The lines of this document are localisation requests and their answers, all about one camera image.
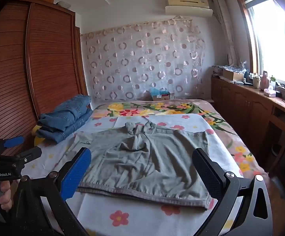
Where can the pink bottle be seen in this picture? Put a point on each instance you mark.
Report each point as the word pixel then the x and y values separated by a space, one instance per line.
pixel 264 81

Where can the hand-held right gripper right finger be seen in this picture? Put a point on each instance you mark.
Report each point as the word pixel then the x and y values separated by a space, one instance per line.
pixel 207 174

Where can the open cardboard box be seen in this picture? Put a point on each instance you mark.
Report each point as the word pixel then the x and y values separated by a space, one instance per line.
pixel 232 75

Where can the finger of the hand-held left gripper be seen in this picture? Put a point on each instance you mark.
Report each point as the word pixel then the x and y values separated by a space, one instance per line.
pixel 30 153
pixel 14 141

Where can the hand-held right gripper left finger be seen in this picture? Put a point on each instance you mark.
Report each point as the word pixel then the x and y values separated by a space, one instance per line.
pixel 75 174

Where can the pink tissue pack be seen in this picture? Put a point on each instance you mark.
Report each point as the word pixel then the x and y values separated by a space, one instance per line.
pixel 269 92

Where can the white tied curtain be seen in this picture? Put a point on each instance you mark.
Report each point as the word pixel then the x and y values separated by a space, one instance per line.
pixel 224 29

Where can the wooden side cabinet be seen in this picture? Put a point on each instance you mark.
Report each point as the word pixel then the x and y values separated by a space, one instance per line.
pixel 243 105

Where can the wooden slatted wardrobe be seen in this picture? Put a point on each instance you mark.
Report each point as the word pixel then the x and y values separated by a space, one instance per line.
pixel 46 54

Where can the window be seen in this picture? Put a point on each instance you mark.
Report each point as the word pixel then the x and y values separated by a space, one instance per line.
pixel 270 41

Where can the blue plastic packet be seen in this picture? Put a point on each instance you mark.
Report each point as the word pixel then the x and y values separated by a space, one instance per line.
pixel 158 91

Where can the white flower-print blanket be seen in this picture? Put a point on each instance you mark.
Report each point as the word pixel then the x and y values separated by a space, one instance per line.
pixel 132 221

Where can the white mug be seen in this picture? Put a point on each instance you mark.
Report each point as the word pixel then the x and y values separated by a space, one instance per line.
pixel 256 82

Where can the wall air conditioner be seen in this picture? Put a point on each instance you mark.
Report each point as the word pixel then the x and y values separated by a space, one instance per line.
pixel 189 6

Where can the folded blue jeans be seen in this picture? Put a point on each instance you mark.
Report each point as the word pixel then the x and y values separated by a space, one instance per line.
pixel 76 105
pixel 58 134

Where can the grey pants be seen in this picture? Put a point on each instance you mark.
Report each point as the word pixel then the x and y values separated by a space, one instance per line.
pixel 137 167

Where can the circle-patterned sheer curtain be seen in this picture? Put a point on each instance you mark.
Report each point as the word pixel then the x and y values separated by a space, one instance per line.
pixel 137 61

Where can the small cardboard box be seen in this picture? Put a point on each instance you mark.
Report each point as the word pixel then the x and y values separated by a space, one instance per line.
pixel 164 97

